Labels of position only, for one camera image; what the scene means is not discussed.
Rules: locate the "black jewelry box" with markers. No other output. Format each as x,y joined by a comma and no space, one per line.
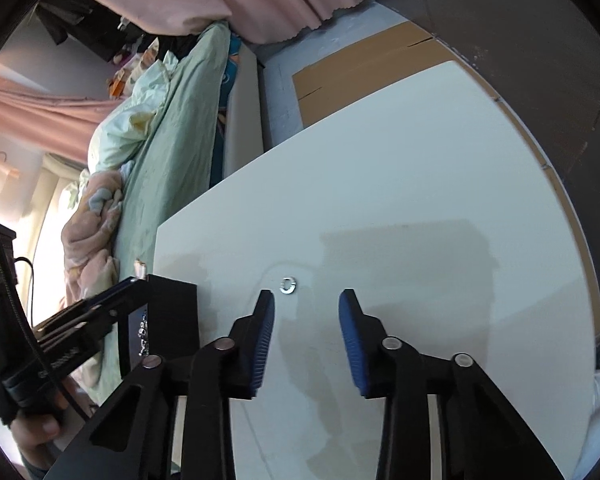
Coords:
172,315

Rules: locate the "dark hanging clothes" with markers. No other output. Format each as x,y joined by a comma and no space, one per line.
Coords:
80,25

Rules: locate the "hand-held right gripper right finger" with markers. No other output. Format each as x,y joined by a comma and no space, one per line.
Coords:
352,355

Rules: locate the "pink plush blanket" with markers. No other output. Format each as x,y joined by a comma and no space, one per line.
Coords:
87,245

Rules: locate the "pale crumpled quilt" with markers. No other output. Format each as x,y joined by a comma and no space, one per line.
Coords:
125,120

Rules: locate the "bed with green sheet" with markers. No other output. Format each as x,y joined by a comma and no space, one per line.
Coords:
180,125

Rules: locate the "pink window curtain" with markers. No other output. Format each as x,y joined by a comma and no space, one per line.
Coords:
35,110

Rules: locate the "flat brown cardboard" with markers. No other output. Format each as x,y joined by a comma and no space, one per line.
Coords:
370,70

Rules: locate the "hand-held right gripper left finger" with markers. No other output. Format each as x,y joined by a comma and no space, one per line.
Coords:
262,340

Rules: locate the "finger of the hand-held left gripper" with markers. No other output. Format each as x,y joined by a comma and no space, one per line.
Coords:
115,292
75,327

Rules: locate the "person's left hand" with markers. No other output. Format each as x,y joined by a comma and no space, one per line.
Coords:
32,435

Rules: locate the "pile of colourful clutter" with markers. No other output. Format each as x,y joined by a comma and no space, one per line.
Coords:
130,65

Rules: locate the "white bed base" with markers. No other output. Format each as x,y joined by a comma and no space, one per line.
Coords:
242,115

